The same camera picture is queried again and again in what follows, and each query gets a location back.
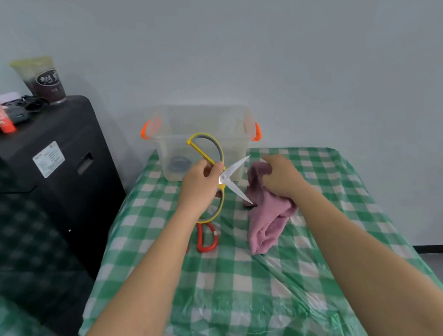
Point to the person's left hand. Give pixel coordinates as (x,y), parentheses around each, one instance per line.
(197,185)

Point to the person's right hand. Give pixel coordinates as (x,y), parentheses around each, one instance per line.
(284,177)

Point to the person's right fingers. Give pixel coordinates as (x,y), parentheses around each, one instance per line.
(267,167)

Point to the person's left thumb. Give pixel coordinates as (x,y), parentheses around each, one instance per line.
(213,175)

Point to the pink cloth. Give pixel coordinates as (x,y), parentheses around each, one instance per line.
(267,213)

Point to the person's right forearm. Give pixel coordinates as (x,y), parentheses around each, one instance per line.
(378,263)

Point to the person's left forearm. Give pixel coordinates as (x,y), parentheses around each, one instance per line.
(137,297)

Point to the grey round object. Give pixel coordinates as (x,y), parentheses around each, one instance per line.
(180,165)

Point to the clear plastic storage bin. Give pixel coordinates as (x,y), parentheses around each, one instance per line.
(200,136)

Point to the green white checkered tablecloth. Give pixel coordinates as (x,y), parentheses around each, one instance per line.
(237,278)

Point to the black cabinet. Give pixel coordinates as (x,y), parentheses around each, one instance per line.
(45,199)

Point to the drink cup with dark label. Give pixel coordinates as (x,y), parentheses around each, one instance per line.
(43,82)

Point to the black sunglasses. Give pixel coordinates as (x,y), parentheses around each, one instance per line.
(29,103)

